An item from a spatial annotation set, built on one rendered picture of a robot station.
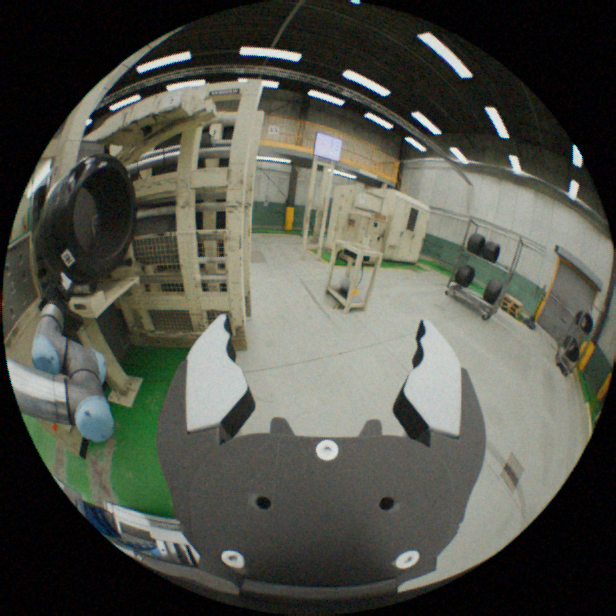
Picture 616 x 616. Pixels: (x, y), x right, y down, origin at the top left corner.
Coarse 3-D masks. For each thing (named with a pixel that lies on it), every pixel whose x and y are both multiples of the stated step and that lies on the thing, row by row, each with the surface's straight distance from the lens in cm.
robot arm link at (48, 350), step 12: (48, 324) 48; (36, 336) 47; (48, 336) 46; (60, 336) 48; (36, 348) 44; (48, 348) 44; (60, 348) 46; (36, 360) 45; (48, 360) 44; (60, 360) 46; (48, 372) 46; (60, 372) 48
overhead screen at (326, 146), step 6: (318, 132) 431; (318, 138) 426; (324, 138) 432; (330, 138) 439; (336, 138) 446; (318, 144) 422; (324, 144) 428; (330, 144) 435; (336, 144) 442; (318, 150) 419; (324, 150) 424; (330, 150) 431; (336, 150) 438; (318, 156) 419; (324, 156) 421; (330, 156) 428; (336, 156) 435
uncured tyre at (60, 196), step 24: (72, 168) 94; (96, 168) 94; (120, 168) 105; (72, 192) 86; (96, 192) 128; (120, 192) 124; (48, 216) 90; (72, 216) 84; (120, 216) 126; (48, 240) 89; (72, 240) 84; (96, 240) 128; (120, 240) 120; (48, 264) 98; (72, 264) 86; (96, 264) 91
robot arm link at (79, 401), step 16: (16, 368) 38; (32, 368) 39; (16, 384) 37; (32, 384) 37; (48, 384) 37; (64, 384) 37; (80, 384) 38; (96, 384) 40; (32, 400) 37; (48, 400) 36; (64, 400) 36; (80, 400) 36; (96, 400) 36; (32, 416) 39; (48, 416) 37; (64, 416) 37; (80, 416) 35; (96, 416) 34; (80, 432) 37; (96, 432) 37; (112, 432) 38
